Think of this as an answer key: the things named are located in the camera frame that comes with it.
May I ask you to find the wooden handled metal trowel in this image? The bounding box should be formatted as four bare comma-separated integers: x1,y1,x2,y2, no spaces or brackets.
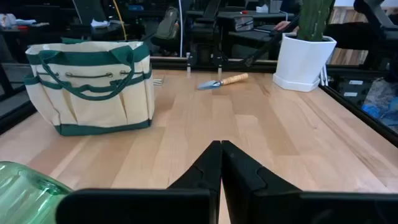
197,72,249,91

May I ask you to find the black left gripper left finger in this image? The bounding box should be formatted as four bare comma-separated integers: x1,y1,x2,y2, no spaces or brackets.
55,140,223,224

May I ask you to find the black office desk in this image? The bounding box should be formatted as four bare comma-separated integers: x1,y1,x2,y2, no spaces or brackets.
186,10,296,60

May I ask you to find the grey tool case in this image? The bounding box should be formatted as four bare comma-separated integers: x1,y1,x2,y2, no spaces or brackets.
233,16,254,32

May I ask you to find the white cable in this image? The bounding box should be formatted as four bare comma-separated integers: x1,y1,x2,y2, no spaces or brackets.
178,0,184,58

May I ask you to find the white cloth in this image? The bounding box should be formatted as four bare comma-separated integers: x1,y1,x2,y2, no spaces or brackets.
90,19,110,29

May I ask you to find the blue grey tarp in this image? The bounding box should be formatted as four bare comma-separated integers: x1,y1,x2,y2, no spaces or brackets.
362,77,398,131

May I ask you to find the grey green backpack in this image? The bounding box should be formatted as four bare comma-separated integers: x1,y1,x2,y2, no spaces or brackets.
155,6,180,40

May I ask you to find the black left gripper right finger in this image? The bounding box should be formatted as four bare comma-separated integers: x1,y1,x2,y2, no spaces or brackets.
221,140,398,224

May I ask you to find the green cactus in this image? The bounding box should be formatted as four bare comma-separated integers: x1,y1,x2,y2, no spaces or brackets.
296,0,336,42

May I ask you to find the cream and green gardening bag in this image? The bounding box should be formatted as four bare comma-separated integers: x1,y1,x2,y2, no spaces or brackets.
23,37,155,137

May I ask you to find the green transparent spray bottle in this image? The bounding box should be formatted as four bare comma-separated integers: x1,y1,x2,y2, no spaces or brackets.
0,161,74,224

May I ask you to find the person's hand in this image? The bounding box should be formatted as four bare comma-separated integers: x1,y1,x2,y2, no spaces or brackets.
273,20,292,32

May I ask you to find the yellow cable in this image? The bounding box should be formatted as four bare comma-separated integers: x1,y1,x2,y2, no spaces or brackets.
112,0,127,41

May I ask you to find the white angular plant pot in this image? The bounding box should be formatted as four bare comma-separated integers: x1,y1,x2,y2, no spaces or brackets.
272,32,338,93

